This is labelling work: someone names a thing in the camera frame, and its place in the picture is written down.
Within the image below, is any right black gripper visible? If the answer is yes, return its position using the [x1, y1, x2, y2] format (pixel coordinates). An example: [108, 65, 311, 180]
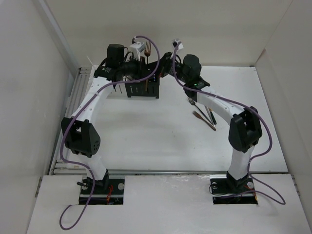
[146, 52, 189, 84]

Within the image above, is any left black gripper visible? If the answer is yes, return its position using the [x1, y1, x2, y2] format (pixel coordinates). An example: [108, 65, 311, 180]
[118, 55, 153, 81]

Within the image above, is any copper fork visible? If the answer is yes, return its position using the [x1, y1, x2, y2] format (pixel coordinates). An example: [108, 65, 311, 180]
[144, 40, 151, 92]

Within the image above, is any gold fork dark handle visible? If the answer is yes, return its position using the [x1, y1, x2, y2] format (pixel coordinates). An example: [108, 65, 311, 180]
[192, 111, 216, 131]

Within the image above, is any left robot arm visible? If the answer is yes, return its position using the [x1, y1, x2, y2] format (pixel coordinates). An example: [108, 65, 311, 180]
[61, 41, 157, 194]

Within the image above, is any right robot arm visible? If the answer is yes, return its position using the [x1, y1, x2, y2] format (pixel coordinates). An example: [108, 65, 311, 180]
[157, 52, 262, 195]

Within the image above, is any white utensil container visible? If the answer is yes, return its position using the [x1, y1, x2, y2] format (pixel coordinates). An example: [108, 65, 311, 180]
[94, 67, 127, 99]

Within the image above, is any black utensil container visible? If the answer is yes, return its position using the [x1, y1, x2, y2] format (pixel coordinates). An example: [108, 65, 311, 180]
[125, 74, 160, 98]

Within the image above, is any dark steel fork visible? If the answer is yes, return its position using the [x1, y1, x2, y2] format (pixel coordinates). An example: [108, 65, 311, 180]
[188, 97, 212, 123]

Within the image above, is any silver spoon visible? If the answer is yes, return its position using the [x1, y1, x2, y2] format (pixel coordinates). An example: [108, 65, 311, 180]
[205, 106, 216, 127]

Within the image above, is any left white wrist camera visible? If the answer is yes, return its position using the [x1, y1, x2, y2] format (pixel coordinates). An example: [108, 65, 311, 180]
[129, 41, 146, 60]

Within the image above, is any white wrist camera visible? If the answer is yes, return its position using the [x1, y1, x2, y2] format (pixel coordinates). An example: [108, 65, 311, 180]
[129, 41, 146, 60]
[171, 39, 184, 51]

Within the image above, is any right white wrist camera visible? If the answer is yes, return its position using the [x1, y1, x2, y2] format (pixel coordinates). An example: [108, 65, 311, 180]
[171, 39, 184, 51]

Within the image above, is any gold knife black handle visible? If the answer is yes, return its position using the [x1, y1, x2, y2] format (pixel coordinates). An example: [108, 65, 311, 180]
[208, 108, 217, 125]

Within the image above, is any aluminium rail front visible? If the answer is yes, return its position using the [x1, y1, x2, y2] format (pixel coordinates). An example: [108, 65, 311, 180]
[107, 170, 271, 176]

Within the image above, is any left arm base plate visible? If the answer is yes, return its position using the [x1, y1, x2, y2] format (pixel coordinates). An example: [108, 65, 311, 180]
[77, 178, 125, 205]

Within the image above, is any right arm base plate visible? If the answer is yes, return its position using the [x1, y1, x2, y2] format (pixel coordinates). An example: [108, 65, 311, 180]
[210, 177, 258, 205]

